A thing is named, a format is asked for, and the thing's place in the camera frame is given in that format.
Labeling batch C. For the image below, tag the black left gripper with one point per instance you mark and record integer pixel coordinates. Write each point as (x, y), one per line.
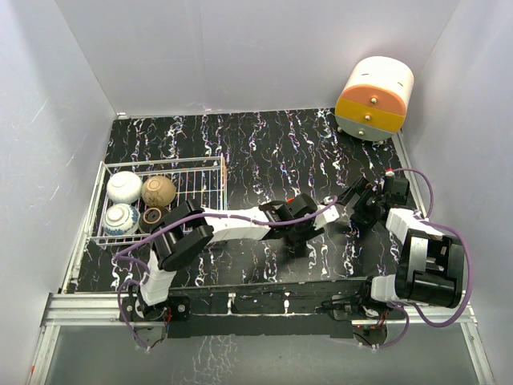
(311, 231)

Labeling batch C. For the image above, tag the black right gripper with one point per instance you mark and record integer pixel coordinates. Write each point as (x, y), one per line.
(356, 188)

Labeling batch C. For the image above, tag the beige bowl black interior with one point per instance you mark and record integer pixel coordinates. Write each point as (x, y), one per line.
(158, 191)

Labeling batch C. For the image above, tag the brown patterned ceramic bowl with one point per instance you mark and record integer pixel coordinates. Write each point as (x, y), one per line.
(150, 217)

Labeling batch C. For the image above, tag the blue floral porcelain bowl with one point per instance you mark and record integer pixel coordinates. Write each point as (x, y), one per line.
(120, 220)

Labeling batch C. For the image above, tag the white ceramic bowl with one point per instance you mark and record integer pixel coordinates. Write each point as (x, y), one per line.
(124, 187)

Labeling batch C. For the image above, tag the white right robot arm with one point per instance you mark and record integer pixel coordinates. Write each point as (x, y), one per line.
(431, 264)

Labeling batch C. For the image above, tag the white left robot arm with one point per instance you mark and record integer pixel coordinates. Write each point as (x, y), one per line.
(182, 234)

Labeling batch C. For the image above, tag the pastel round drawer cabinet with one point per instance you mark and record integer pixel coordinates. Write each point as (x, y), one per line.
(374, 101)

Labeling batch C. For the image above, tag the white wire dish rack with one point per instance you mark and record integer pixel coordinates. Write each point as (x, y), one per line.
(203, 179)

